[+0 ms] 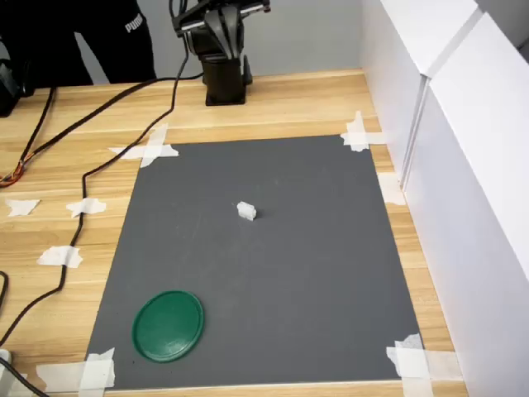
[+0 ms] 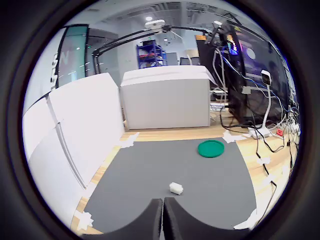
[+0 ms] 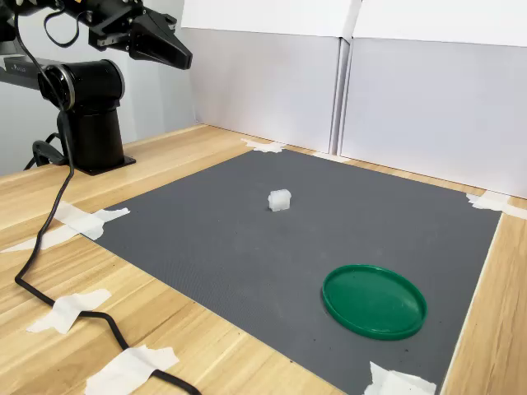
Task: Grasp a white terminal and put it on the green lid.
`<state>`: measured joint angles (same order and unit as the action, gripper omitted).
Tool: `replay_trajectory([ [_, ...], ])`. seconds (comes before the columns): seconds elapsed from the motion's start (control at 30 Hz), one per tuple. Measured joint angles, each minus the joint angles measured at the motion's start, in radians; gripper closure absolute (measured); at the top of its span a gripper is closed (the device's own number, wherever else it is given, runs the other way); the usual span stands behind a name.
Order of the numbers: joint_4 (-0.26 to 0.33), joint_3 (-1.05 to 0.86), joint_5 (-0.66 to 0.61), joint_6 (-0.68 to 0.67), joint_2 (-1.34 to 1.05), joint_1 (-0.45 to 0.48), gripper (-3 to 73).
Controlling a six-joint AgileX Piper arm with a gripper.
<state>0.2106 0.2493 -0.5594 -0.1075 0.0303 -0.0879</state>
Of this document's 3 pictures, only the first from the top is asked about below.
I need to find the small white plastic terminal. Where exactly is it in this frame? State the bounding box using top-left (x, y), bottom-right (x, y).
top-left (236, 200), bottom-right (259, 223)

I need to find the round green lid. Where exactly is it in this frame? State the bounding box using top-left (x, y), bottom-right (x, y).
top-left (131, 289), bottom-right (206, 364)

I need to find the person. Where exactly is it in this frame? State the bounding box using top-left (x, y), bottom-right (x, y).
top-left (0, 0), bottom-right (159, 87)

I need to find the white tape piece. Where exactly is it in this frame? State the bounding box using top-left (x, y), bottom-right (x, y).
top-left (386, 346), bottom-right (463, 380)
top-left (4, 198), bottom-right (41, 218)
top-left (65, 198), bottom-right (107, 219)
top-left (139, 123), bottom-right (169, 169)
top-left (37, 245), bottom-right (83, 268)
top-left (377, 172), bottom-right (407, 206)
top-left (36, 361), bottom-right (83, 393)
top-left (78, 347), bottom-right (117, 392)
top-left (108, 142), bottom-right (180, 161)
top-left (340, 110), bottom-right (388, 152)
top-left (394, 333), bottom-right (433, 397)

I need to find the white partition panel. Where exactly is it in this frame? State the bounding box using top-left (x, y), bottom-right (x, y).
top-left (401, 11), bottom-right (529, 397)
top-left (358, 0), bottom-right (485, 192)

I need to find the black object on table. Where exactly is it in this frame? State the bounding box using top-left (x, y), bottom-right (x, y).
top-left (0, 57), bottom-right (35, 117)

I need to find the dark grey mat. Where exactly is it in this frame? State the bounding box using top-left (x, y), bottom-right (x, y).
top-left (84, 135), bottom-right (426, 390)

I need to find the black cable with coloured wires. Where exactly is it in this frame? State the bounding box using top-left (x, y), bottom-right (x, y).
top-left (0, 72), bottom-right (206, 189)

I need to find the thin black cable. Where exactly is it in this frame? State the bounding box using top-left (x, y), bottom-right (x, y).
top-left (0, 85), bottom-right (57, 183)

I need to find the thick black cable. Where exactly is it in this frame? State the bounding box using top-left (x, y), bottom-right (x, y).
top-left (0, 51), bottom-right (191, 347)

